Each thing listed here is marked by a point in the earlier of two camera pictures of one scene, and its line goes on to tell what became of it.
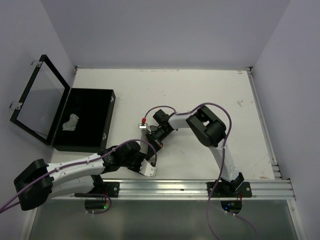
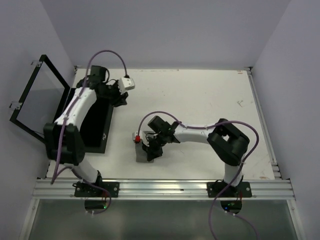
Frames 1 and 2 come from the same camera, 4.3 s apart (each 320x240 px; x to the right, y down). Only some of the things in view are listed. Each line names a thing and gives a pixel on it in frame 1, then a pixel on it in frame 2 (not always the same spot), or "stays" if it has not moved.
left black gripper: [141, 156] -> [120, 100]
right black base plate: [229, 189] stays
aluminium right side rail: [276, 167] stays
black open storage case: [48, 100] stays
